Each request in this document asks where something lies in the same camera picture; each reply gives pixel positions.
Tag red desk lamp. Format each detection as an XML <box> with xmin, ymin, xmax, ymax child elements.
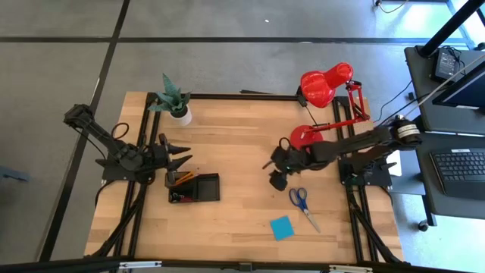
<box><xmin>289</xmin><ymin>61</ymin><xmax>371</xmax><ymax>152</ymax></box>

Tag black lamp cord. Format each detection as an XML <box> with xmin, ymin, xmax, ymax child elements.
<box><xmin>296</xmin><ymin>93</ymin><xmax>320</xmax><ymax>127</ymax></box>

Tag black desk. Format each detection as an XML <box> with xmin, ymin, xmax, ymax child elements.
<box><xmin>411</xmin><ymin>131</ymin><xmax>485</xmax><ymax>221</ymax></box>
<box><xmin>403</xmin><ymin>45</ymin><xmax>485</xmax><ymax>137</ymax></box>

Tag blue-handled scissors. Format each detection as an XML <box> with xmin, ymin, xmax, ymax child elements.
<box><xmin>288</xmin><ymin>187</ymin><xmax>322</xmax><ymax>234</ymax></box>

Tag white paper sheet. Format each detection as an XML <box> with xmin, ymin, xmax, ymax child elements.
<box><xmin>385</xmin><ymin>149</ymin><xmax>403</xmax><ymax>178</ymax></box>

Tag black stand pole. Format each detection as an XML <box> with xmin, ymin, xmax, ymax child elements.
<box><xmin>418</xmin><ymin>0</ymin><xmax>485</xmax><ymax>58</ymax></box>

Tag black aluminium table frame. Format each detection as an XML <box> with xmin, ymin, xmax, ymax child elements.
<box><xmin>85</xmin><ymin>92</ymin><xmax>410</xmax><ymax>266</ymax></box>

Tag black mesh desk organizer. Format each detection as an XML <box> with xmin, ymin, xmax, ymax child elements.
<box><xmin>164</xmin><ymin>170</ymin><xmax>221</xmax><ymax>205</ymax></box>

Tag black monitor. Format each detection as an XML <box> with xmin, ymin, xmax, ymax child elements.
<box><xmin>431</xmin><ymin>60</ymin><xmax>485</xmax><ymax>111</ymax></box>

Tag black power adapter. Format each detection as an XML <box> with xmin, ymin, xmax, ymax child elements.
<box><xmin>433</xmin><ymin>47</ymin><xmax>462</xmax><ymax>83</ymax></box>

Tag silver bracket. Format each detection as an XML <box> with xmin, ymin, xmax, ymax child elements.
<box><xmin>328</xmin><ymin>264</ymin><xmax>374</xmax><ymax>273</ymax></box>
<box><xmin>118</xmin><ymin>260</ymin><xmax>163</xmax><ymax>270</ymax></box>

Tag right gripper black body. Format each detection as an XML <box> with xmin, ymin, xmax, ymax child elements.
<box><xmin>272</xmin><ymin>145</ymin><xmax>318</xmax><ymax>176</ymax></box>

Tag black keyboard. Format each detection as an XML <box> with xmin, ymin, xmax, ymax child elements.
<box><xmin>429</xmin><ymin>148</ymin><xmax>485</xmax><ymax>201</ymax></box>

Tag grey floor object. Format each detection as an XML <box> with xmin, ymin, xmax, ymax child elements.
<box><xmin>0</xmin><ymin>165</ymin><xmax>30</xmax><ymax>184</ymax></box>

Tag blue sticky note pad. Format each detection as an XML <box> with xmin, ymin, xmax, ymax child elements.
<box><xmin>269</xmin><ymin>215</ymin><xmax>296</xmax><ymax>242</ymax></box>

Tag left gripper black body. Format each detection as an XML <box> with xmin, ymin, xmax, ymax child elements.
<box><xmin>149</xmin><ymin>132</ymin><xmax>172</xmax><ymax>174</ymax></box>

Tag snake plant in white pot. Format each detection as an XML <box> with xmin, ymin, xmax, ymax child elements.
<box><xmin>147</xmin><ymin>72</ymin><xmax>193</xmax><ymax>127</ymax></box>

